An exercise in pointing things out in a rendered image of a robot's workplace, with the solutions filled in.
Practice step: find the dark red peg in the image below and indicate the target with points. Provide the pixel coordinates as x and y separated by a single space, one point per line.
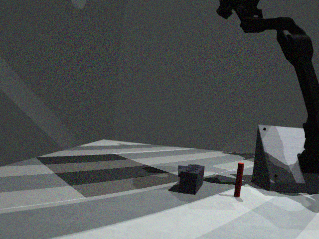
238 182

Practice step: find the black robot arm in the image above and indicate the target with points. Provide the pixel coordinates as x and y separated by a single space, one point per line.
298 50

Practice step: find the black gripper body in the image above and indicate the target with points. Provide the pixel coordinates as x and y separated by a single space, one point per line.
227 11

